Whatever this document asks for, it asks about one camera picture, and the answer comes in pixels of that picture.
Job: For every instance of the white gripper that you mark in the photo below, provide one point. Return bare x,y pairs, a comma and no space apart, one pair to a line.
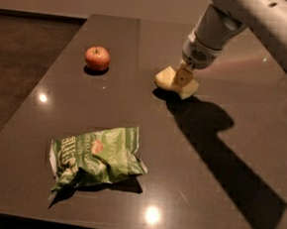
199,55

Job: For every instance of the green chip bag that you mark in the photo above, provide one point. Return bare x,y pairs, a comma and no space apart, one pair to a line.
102,157

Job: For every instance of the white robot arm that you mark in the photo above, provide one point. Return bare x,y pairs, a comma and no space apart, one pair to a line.
267,19

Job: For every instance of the yellow sponge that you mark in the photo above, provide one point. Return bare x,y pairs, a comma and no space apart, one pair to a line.
164,80

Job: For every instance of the red apple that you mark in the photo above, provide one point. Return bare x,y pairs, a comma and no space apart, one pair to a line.
97,58

